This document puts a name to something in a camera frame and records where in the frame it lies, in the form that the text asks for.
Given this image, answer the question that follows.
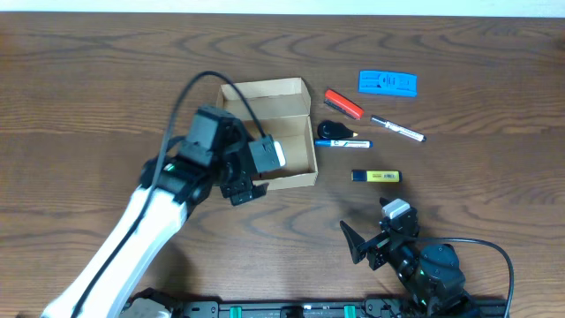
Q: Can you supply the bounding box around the blue whiteboard marker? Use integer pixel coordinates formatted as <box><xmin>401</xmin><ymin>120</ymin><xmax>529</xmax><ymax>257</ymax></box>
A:
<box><xmin>314</xmin><ymin>139</ymin><xmax>373</xmax><ymax>148</ymax></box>

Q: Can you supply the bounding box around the brown cardboard box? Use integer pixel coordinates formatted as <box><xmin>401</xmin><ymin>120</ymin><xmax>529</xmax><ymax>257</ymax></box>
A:
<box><xmin>216</xmin><ymin>78</ymin><xmax>318</xmax><ymax>191</ymax></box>

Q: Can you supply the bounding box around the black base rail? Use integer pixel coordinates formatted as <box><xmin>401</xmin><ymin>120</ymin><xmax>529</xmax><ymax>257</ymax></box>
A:
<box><xmin>118</xmin><ymin>286</ymin><xmax>511</xmax><ymax>318</ymax></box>

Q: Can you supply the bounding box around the yellow highlighter with blue cap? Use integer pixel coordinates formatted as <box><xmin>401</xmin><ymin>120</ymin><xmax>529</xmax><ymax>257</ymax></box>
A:
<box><xmin>351</xmin><ymin>170</ymin><xmax>403</xmax><ymax>183</ymax></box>

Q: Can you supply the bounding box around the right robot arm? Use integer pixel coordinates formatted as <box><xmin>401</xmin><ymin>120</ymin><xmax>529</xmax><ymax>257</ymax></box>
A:
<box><xmin>340</xmin><ymin>199</ymin><xmax>482</xmax><ymax>317</ymax></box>

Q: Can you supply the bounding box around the blue plastic holder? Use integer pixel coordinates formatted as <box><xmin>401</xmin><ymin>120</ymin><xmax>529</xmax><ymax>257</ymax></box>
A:
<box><xmin>358</xmin><ymin>70</ymin><xmax>418</xmax><ymax>97</ymax></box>

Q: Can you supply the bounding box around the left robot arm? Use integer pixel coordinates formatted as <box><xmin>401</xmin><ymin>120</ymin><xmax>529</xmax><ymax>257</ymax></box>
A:
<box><xmin>42</xmin><ymin>106</ymin><xmax>286</xmax><ymax>318</ymax></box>

